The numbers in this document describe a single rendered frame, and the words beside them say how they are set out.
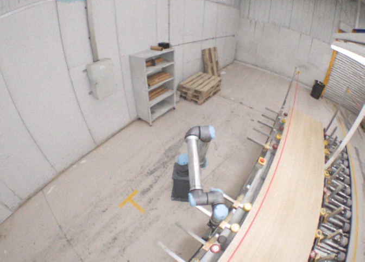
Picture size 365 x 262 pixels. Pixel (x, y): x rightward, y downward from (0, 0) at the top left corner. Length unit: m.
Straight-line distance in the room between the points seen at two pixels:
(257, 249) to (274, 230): 0.25
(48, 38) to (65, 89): 0.86
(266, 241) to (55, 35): 3.41
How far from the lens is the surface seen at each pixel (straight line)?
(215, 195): 1.09
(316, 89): 7.61
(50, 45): 2.64
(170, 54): 3.65
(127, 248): 2.40
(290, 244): 1.71
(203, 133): 1.33
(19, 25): 2.62
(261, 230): 1.59
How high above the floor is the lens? 2.29
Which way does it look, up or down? 39 degrees down
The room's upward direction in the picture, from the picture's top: 2 degrees clockwise
